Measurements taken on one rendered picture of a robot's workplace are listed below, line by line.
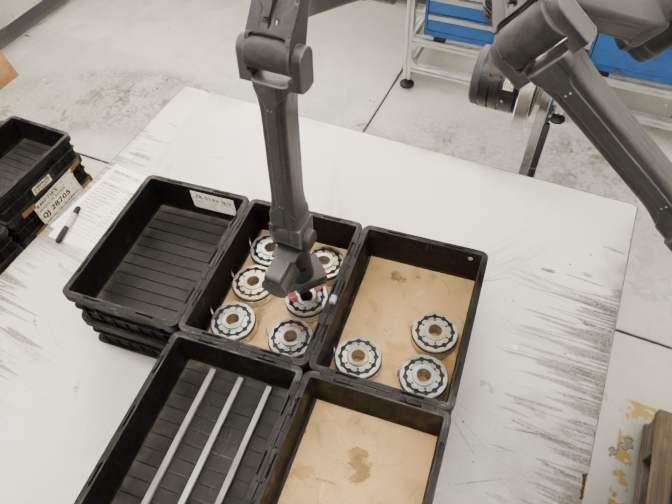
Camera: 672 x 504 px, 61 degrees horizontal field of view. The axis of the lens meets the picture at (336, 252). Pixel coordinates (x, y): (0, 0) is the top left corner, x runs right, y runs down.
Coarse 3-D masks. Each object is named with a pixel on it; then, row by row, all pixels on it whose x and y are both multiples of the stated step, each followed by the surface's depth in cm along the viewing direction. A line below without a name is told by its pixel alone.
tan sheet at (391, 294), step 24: (384, 264) 142; (360, 288) 138; (384, 288) 137; (408, 288) 137; (432, 288) 137; (456, 288) 136; (360, 312) 134; (384, 312) 133; (408, 312) 133; (456, 312) 132; (384, 336) 129; (408, 336) 129; (360, 360) 126; (384, 360) 126
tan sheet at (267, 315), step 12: (252, 264) 144; (324, 264) 143; (228, 300) 137; (276, 300) 137; (264, 312) 135; (276, 312) 134; (264, 324) 133; (312, 324) 132; (264, 336) 131; (264, 348) 129
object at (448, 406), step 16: (416, 240) 133; (432, 240) 133; (352, 256) 131; (480, 256) 130; (480, 272) 127; (480, 288) 124; (336, 304) 123; (320, 336) 119; (464, 336) 117; (320, 352) 117; (464, 352) 115; (320, 368) 114; (368, 384) 112; (384, 384) 112; (416, 400) 109; (432, 400) 109; (448, 400) 109
